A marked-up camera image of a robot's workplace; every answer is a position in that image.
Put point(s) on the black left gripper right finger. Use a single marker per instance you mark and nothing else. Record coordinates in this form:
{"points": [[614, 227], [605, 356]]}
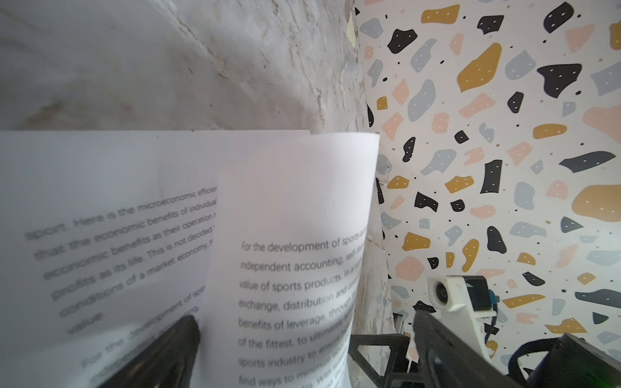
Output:
{"points": [[447, 361]]}

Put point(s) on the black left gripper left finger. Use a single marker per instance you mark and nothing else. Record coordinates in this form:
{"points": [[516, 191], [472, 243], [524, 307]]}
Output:
{"points": [[167, 362]]}

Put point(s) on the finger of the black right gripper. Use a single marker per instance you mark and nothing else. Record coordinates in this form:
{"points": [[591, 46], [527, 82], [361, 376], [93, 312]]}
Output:
{"points": [[384, 360]]}

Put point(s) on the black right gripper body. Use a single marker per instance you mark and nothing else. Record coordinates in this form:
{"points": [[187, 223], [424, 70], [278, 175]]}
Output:
{"points": [[570, 362]]}

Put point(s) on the white text paper sheet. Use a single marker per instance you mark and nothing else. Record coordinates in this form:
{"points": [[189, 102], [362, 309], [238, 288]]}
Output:
{"points": [[109, 238]]}

